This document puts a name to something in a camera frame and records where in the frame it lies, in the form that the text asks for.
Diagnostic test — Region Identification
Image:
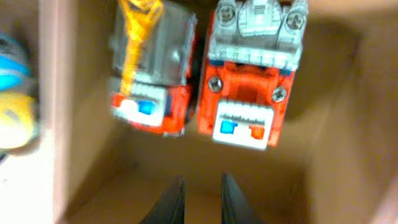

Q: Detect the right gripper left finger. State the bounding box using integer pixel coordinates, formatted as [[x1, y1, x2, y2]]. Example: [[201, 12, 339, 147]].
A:
[[139, 176, 186, 224]]

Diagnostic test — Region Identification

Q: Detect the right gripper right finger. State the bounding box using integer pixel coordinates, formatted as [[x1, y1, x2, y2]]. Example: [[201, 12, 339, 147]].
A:
[[221, 173, 264, 224]]

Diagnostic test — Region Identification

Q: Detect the red truck with grey top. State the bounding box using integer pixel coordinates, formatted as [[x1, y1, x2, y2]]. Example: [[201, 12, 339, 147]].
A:
[[197, 0, 309, 151]]

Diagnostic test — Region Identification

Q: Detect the red truck with yellow crane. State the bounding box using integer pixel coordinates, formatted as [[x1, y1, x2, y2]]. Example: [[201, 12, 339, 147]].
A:
[[111, 1, 198, 136]]

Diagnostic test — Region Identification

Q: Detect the white cardboard box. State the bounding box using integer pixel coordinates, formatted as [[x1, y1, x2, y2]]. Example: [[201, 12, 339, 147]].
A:
[[1, 1, 397, 223]]

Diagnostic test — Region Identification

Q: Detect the yellow toy ball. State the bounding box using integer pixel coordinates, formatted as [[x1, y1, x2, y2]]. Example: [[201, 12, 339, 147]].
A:
[[1, 91, 37, 151]]

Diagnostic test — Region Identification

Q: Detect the blue toy ball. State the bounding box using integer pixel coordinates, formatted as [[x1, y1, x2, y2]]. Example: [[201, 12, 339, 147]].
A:
[[1, 32, 32, 91]]

